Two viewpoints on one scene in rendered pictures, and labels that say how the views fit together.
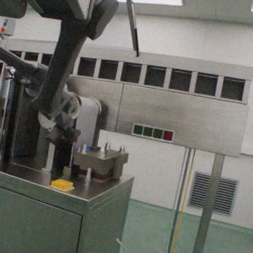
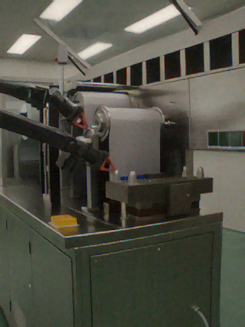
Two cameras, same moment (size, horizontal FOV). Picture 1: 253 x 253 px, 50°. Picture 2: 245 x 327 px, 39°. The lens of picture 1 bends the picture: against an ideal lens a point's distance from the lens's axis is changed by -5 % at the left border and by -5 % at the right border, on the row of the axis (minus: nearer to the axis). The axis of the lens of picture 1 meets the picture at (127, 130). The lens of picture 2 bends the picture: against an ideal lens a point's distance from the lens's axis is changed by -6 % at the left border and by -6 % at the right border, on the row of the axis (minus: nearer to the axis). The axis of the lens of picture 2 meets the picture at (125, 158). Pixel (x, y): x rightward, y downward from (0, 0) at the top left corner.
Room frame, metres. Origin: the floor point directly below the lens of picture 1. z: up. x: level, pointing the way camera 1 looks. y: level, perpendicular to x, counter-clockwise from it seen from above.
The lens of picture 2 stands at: (0.44, -0.73, 1.18)
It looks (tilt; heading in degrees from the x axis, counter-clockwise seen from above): 3 degrees down; 42
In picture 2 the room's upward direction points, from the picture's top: 1 degrees counter-clockwise
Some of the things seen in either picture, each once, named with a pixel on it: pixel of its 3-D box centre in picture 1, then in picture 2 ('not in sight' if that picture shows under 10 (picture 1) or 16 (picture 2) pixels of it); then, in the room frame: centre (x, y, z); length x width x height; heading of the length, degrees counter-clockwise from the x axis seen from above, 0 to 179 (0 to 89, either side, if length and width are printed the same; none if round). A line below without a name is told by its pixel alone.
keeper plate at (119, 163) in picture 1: (119, 168); (179, 198); (1.54, 0.00, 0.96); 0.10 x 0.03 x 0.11; 163
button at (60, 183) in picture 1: (62, 184); (63, 220); (1.18, 0.23, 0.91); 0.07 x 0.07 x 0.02; 73
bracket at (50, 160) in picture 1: (53, 142); (89, 172); (1.42, 0.36, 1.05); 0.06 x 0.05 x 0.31; 163
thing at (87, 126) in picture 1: (84, 135); (135, 158); (1.54, 0.22, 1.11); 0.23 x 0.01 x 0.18; 163
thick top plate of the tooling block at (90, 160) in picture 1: (104, 158); (162, 187); (1.55, 0.10, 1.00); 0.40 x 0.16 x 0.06; 163
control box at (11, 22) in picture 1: (7, 26); (61, 55); (1.64, 0.84, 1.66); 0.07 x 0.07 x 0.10; 50
